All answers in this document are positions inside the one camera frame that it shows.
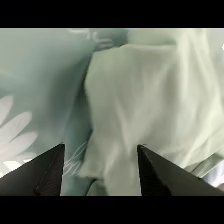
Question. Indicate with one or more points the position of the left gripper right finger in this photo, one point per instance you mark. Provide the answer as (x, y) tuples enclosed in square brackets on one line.
[(163, 176)]

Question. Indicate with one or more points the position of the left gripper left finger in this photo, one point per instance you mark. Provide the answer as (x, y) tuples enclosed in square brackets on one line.
[(40, 175)]

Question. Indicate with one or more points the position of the pale green T-shirt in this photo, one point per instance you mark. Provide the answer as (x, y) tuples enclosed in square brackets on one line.
[(146, 106)]

